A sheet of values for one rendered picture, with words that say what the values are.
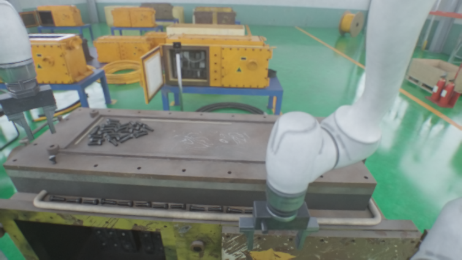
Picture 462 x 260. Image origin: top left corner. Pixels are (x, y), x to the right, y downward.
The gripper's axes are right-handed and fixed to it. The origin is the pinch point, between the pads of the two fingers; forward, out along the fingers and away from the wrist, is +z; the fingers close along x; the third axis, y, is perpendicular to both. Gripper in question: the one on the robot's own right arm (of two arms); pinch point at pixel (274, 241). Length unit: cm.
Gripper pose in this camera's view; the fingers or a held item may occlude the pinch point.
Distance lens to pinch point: 72.1
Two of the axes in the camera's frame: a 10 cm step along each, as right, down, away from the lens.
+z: -0.3, 8.8, 4.7
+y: 0.1, 4.7, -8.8
